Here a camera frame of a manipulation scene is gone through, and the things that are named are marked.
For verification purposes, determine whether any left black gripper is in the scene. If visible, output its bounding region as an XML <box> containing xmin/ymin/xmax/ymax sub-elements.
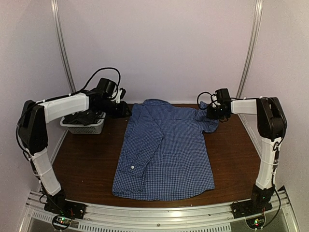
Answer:
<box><xmin>97</xmin><ymin>99</ymin><xmax>132</xmax><ymax>119</ymax></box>

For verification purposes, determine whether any white plastic laundry basket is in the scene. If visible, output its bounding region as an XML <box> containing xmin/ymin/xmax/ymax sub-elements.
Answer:
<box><xmin>60</xmin><ymin>113</ymin><xmax>106</xmax><ymax>134</ymax></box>

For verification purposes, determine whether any blue plaid long sleeve shirt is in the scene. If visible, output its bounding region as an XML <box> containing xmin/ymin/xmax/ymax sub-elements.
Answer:
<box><xmin>112</xmin><ymin>99</ymin><xmax>219</xmax><ymax>201</ymax></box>

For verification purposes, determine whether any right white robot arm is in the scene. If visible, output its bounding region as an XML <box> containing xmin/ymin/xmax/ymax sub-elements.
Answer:
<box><xmin>207</xmin><ymin>88</ymin><xmax>287</xmax><ymax>192</ymax></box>

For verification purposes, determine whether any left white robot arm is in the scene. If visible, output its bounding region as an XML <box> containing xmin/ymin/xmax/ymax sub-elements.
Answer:
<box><xmin>16</xmin><ymin>78</ymin><xmax>131</xmax><ymax>196</ymax></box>

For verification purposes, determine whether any black shirt in basket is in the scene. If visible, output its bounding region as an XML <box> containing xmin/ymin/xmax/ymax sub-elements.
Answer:
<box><xmin>62</xmin><ymin>110</ymin><xmax>105</xmax><ymax>126</ymax></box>

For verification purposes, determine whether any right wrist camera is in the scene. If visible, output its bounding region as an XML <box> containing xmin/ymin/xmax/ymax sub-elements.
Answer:
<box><xmin>210</xmin><ymin>94</ymin><xmax>220</xmax><ymax>108</ymax></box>

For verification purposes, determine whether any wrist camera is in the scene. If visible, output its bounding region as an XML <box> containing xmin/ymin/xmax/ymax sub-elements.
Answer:
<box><xmin>210</xmin><ymin>94</ymin><xmax>220</xmax><ymax>108</ymax></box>
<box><xmin>112</xmin><ymin>88</ymin><xmax>126</xmax><ymax>103</ymax></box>

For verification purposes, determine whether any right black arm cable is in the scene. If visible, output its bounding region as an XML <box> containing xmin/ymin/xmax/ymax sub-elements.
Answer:
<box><xmin>197</xmin><ymin>91</ymin><xmax>261</xmax><ymax>109</ymax></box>

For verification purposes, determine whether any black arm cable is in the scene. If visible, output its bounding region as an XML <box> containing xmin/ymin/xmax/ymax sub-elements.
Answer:
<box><xmin>16</xmin><ymin>68</ymin><xmax>121</xmax><ymax>150</ymax></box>
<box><xmin>197</xmin><ymin>91</ymin><xmax>261</xmax><ymax>109</ymax></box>

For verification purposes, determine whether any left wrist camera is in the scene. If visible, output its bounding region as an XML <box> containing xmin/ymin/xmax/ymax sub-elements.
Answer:
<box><xmin>112</xmin><ymin>88</ymin><xmax>126</xmax><ymax>103</ymax></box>

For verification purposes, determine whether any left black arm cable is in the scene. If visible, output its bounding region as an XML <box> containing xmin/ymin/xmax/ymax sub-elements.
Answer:
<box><xmin>16</xmin><ymin>68</ymin><xmax>121</xmax><ymax>150</ymax></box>

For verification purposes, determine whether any right aluminium frame post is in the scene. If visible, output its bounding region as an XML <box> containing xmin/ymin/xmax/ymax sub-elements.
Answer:
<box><xmin>237</xmin><ymin>0</ymin><xmax>263</xmax><ymax>98</ymax></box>

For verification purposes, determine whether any aluminium frame post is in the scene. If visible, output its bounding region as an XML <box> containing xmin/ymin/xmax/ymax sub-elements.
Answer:
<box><xmin>51</xmin><ymin>0</ymin><xmax>76</xmax><ymax>93</ymax></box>
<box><xmin>237</xmin><ymin>0</ymin><xmax>263</xmax><ymax>98</ymax></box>

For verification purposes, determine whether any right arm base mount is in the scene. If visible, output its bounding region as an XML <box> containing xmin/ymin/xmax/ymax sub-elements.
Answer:
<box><xmin>230</xmin><ymin>185</ymin><xmax>275</xmax><ymax>230</ymax></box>

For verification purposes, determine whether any aluminium front rail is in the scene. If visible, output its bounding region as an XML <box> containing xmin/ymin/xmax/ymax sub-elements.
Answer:
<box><xmin>17</xmin><ymin>190</ymin><xmax>300</xmax><ymax>232</ymax></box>

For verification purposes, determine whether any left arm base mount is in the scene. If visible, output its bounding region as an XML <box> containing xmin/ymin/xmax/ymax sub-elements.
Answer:
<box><xmin>39</xmin><ymin>189</ymin><xmax>86</xmax><ymax>232</ymax></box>

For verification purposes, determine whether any left aluminium frame post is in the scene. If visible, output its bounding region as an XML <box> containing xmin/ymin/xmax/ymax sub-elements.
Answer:
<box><xmin>51</xmin><ymin>0</ymin><xmax>76</xmax><ymax>93</ymax></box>

